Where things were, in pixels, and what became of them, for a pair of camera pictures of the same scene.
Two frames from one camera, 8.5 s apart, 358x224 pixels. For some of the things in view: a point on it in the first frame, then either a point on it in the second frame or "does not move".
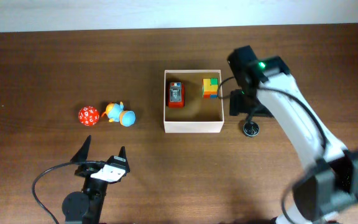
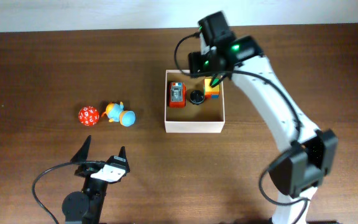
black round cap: [250, 129] -> [196, 97]
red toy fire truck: [176, 95] does not move
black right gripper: [235, 104] -> [196, 66]
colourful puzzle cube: [210, 88] does not move
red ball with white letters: [89, 116] does not move
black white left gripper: [82, 154] does not move
